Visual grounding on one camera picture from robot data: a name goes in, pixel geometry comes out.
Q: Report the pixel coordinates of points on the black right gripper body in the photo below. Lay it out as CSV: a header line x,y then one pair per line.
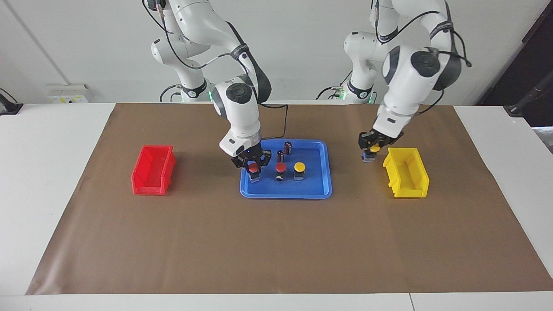
x,y
255,154

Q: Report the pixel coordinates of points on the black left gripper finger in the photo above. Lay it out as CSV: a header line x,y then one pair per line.
x,y
384,147
365,150

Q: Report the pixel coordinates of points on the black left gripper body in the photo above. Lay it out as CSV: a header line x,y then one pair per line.
x,y
376,139

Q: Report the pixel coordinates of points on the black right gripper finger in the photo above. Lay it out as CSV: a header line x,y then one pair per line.
x,y
265,165
245,167

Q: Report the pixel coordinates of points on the red push button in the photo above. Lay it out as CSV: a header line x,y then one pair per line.
x,y
253,168
281,167

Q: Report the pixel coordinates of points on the yellow push button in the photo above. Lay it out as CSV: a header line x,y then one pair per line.
x,y
299,166
375,149

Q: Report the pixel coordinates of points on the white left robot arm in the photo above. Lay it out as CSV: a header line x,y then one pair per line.
x,y
406,82

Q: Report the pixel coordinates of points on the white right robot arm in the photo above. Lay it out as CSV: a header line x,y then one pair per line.
x,y
237,116

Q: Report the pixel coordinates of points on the blue plastic tray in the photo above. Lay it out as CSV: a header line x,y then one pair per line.
x,y
311,188

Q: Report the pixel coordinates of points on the black cylindrical capacitor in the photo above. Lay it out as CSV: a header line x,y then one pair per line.
x,y
288,147
280,155

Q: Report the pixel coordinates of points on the yellow plastic bin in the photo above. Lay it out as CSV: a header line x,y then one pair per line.
x,y
410,193

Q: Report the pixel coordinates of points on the brown table mat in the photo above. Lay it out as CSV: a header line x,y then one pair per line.
x,y
276,242

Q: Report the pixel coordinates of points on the red plastic bin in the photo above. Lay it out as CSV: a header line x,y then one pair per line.
x,y
147,188

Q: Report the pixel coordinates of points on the black stand pole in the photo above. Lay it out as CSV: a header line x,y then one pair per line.
x,y
531,97

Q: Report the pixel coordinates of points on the grey metal object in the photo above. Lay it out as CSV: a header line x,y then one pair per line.
x,y
545,138

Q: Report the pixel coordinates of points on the dark background panel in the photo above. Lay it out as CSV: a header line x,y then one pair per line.
x,y
522,65

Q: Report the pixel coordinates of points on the white wall socket strip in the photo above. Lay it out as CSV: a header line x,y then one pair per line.
x,y
67,94

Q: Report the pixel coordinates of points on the black clamp mount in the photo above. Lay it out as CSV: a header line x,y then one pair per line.
x,y
9,107

